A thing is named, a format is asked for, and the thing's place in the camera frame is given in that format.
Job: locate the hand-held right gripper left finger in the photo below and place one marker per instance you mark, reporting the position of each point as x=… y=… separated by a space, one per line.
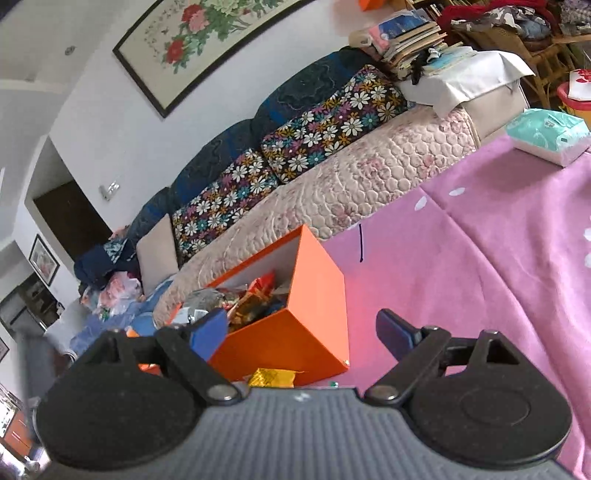
x=210 y=332

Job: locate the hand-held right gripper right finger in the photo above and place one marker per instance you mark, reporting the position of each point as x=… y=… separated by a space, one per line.
x=395 y=332

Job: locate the pile of snack packets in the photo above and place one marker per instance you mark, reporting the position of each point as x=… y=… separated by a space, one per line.
x=249 y=304

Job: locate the orange cardboard box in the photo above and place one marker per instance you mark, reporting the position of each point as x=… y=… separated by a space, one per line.
x=300 y=332

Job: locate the blue denim cloth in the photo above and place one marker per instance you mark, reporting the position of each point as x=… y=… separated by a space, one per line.
x=143 y=318

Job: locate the gold foil snack packet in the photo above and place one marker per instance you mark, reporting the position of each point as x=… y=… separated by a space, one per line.
x=274 y=377

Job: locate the pink floral tablecloth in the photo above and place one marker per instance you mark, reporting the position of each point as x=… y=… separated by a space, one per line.
x=461 y=277

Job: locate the beige pillow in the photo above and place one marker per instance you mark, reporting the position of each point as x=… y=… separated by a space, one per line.
x=157 y=258

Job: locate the thin black stick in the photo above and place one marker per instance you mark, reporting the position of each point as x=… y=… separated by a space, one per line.
x=361 y=242

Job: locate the heap of dark and pink clothes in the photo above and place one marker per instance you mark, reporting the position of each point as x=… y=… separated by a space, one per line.
x=101 y=267

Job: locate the floral sofa cushion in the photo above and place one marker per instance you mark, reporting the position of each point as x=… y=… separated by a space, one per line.
x=332 y=124
x=221 y=203

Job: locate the beige quilted sofa cover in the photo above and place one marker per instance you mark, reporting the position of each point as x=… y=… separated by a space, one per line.
x=369 y=175

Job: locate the small framed picture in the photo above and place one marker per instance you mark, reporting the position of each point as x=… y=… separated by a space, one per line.
x=44 y=261

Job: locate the wooden cabinet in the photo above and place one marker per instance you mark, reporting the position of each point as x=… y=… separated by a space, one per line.
x=16 y=434

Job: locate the teal tissue pack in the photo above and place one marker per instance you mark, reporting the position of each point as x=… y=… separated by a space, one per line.
x=545 y=134

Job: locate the dark blue patterned sofa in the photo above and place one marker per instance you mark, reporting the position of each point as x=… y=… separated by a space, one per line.
x=300 y=87

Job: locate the red and yellow bucket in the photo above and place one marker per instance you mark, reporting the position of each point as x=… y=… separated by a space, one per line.
x=572 y=110

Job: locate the stack of books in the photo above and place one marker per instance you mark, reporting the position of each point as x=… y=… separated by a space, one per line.
x=411 y=37

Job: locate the framed flower painting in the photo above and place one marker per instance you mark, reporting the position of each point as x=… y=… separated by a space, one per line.
x=194 y=32

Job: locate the wicker chair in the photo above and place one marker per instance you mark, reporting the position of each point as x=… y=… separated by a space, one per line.
x=540 y=60

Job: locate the red and white paper bag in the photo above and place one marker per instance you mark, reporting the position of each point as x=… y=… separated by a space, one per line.
x=581 y=85

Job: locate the orange paper bag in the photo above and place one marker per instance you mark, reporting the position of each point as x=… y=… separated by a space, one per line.
x=371 y=3

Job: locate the wooden bookshelf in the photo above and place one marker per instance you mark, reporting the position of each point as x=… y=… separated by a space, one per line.
x=429 y=3

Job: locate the heap of clothes on chair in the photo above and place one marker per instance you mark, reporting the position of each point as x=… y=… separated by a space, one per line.
x=508 y=16

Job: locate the wall switch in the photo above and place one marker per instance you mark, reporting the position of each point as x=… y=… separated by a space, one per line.
x=110 y=190

